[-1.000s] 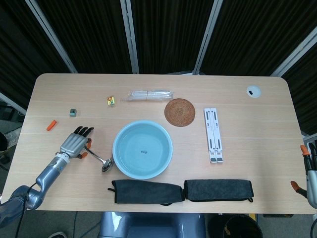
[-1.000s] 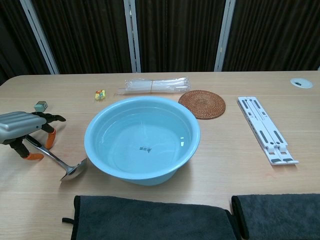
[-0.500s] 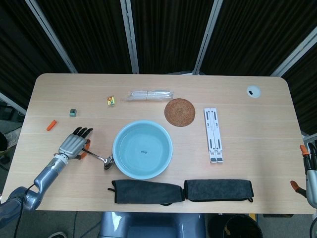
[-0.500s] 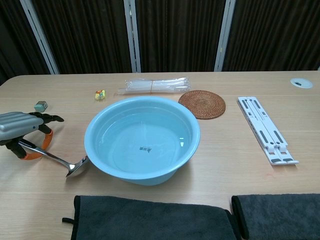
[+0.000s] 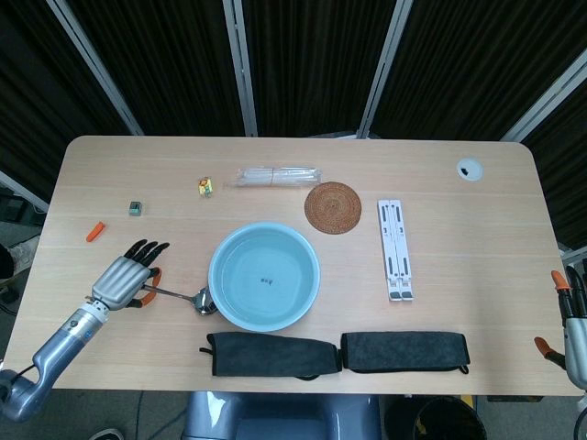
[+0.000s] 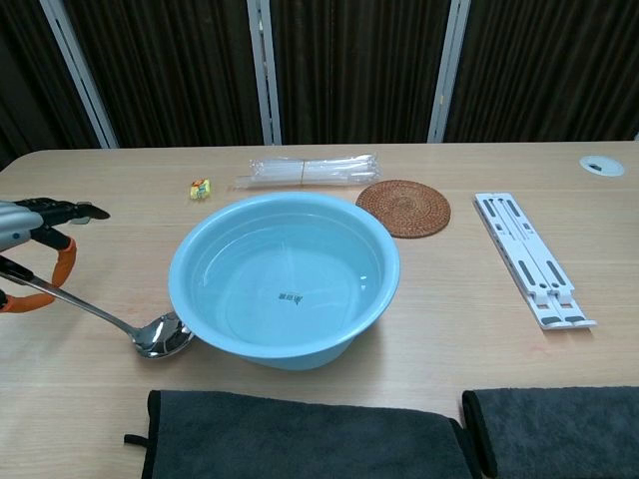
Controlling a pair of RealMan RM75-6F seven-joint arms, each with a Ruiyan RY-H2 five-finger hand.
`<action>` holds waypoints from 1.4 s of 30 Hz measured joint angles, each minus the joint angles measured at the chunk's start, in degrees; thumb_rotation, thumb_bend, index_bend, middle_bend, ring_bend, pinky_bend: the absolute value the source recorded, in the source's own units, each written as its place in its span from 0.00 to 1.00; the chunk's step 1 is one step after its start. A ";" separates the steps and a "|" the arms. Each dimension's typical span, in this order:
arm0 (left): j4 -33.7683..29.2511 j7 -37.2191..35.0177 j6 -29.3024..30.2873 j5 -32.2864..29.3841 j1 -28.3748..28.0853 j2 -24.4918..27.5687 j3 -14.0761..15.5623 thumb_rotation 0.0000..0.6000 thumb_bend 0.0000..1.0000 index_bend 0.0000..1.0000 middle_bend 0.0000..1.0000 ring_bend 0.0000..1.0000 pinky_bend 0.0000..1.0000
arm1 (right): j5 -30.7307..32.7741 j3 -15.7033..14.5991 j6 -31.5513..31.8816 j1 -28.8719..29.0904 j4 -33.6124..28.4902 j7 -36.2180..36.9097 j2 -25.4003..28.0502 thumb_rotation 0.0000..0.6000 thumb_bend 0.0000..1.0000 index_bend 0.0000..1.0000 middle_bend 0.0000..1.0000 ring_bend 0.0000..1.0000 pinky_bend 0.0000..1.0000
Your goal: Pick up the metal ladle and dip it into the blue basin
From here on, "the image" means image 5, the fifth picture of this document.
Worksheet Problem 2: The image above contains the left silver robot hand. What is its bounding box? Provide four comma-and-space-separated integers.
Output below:
91, 238, 171, 312

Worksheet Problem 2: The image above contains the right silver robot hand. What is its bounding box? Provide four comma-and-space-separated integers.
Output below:
534, 264, 587, 391

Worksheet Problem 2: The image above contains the silver ladle spoon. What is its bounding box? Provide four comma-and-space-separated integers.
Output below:
144, 284, 219, 317

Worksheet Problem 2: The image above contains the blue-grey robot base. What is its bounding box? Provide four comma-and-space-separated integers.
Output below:
182, 391, 382, 440

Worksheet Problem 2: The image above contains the light blue bowl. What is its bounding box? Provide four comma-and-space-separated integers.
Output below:
207, 222, 322, 333

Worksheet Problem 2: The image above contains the black waste bin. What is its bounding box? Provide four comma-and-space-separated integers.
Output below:
412, 396, 487, 440

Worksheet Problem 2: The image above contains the dark grey folded towel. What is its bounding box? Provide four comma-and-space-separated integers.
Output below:
199, 332, 343, 380
339, 330, 472, 375

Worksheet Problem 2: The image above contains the clear plastic straw pack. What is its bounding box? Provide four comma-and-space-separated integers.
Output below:
223, 167, 323, 190

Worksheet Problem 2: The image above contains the white folding laptop stand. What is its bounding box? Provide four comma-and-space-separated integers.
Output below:
377, 199, 416, 303

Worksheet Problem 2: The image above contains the round woven brown coaster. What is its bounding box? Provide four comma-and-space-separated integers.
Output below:
305, 181, 363, 236

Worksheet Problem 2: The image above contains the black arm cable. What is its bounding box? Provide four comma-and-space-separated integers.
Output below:
8, 363, 39, 382

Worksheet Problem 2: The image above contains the grey metal partition post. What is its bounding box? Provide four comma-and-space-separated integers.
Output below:
223, 0, 259, 138
0, 170, 50, 213
356, 0, 414, 139
500, 59, 587, 142
45, 0, 144, 137

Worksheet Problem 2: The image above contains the white table cable grommet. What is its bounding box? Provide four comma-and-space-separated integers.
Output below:
456, 158, 484, 182

